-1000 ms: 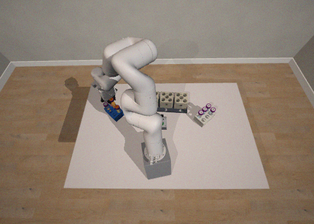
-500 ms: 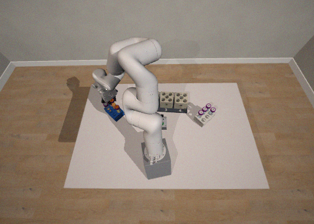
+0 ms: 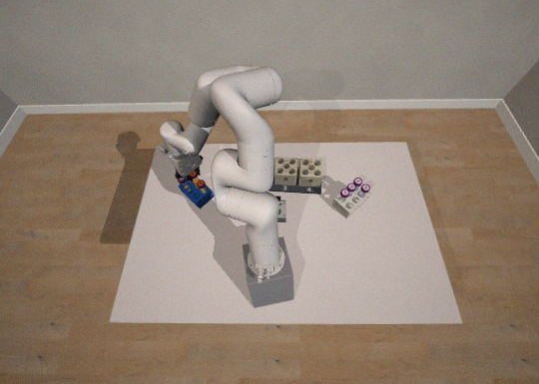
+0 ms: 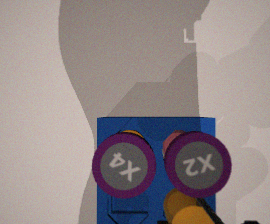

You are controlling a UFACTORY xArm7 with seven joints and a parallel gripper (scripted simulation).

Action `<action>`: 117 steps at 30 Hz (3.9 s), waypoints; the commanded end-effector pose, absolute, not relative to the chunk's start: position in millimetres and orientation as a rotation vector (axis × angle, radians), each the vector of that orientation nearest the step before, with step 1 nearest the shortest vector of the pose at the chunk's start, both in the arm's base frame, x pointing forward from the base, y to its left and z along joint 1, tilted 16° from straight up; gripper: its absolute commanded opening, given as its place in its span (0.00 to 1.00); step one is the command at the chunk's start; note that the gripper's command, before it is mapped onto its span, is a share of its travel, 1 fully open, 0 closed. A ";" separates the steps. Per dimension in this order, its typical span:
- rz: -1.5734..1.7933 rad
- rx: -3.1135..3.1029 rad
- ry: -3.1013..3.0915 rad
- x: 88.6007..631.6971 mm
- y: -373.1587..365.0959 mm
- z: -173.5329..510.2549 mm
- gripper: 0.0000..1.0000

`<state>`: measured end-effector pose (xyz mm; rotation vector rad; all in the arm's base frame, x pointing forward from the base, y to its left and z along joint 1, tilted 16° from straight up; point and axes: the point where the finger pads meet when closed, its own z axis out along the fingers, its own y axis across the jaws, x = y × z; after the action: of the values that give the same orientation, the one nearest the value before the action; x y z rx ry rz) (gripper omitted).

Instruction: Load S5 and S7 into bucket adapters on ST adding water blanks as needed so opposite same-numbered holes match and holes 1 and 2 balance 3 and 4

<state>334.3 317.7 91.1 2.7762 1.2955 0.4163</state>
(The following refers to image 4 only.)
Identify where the blue tube rack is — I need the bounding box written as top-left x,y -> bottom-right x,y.
97,117 -> 216,224

